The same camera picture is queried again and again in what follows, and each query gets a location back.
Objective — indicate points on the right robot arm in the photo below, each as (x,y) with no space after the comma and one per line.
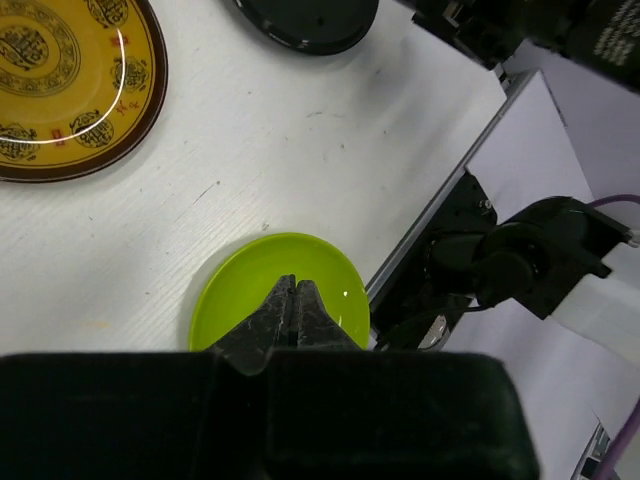
(559,258)

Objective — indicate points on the black glossy bowl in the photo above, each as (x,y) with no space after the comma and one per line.
(313,27)

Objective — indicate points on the yellow patterned plate right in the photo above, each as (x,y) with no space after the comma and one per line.
(82,84)

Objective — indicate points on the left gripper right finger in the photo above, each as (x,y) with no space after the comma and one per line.
(312,326)

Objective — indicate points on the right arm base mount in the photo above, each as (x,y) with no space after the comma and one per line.
(423,288)

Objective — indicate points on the lime green plate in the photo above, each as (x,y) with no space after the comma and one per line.
(243,280)

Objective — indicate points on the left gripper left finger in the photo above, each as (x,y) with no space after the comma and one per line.
(248,345)

